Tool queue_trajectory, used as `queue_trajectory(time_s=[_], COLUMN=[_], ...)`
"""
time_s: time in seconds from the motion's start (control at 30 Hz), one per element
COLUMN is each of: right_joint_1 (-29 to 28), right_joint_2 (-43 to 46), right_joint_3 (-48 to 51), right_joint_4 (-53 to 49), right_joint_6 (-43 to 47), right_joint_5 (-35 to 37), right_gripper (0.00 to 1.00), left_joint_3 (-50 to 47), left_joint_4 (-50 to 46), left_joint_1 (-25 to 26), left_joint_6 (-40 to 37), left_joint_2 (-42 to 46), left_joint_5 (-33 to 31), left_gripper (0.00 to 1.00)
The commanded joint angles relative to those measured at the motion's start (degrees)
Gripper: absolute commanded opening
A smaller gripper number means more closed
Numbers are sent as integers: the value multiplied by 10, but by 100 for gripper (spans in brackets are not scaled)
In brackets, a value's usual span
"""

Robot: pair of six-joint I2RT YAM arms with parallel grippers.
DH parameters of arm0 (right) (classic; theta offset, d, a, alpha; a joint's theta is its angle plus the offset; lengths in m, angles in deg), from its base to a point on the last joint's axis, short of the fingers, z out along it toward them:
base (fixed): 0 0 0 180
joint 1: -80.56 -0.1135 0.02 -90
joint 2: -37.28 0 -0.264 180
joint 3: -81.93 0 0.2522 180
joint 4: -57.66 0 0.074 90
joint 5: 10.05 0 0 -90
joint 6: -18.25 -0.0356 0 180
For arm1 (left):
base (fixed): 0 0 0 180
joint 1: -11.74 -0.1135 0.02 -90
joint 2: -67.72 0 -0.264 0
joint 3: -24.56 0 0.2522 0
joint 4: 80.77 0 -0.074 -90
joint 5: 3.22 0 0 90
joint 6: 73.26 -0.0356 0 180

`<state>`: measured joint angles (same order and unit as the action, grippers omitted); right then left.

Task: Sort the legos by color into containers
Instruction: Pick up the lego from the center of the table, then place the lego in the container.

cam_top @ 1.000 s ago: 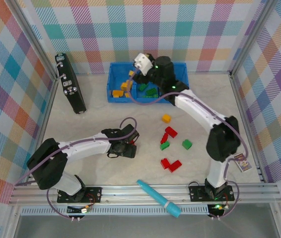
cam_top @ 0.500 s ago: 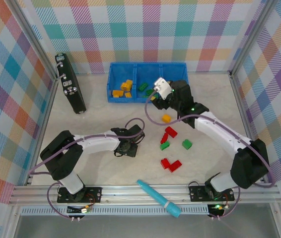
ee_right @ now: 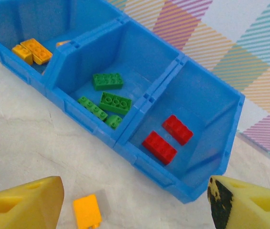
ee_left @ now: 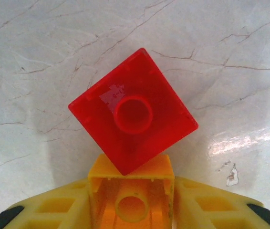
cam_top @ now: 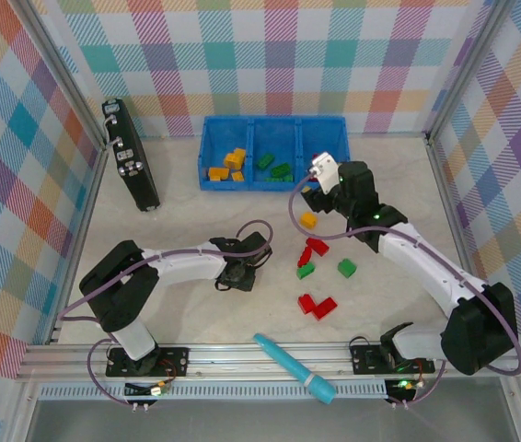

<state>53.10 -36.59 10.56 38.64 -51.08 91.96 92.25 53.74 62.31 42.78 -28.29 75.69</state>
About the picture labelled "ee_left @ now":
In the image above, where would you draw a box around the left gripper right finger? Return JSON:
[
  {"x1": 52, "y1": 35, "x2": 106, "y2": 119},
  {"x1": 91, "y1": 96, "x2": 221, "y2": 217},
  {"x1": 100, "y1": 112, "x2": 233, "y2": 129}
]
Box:
[{"x1": 172, "y1": 176, "x2": 270, "y2": 229}]

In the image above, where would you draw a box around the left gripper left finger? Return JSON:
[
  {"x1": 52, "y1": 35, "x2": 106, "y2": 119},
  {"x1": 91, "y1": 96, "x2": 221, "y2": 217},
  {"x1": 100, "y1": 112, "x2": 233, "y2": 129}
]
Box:
[{"x1": 0, "y1": 177, "x2": 93, "y2": 229}]

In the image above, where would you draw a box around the orange-yellow lego brick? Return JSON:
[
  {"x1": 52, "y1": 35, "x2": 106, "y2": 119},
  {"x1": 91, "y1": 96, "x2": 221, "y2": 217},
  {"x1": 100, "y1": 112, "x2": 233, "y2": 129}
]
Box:
[{"x1": 87, "y1": 153, "x2": 176, "y2": 229}]

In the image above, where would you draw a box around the small red lego brick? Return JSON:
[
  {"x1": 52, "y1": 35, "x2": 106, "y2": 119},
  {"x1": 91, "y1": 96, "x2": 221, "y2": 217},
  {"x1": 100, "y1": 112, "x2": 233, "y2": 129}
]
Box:
[{"x1": 68, "y1": 47, "x2": 199, "y2": 177}]

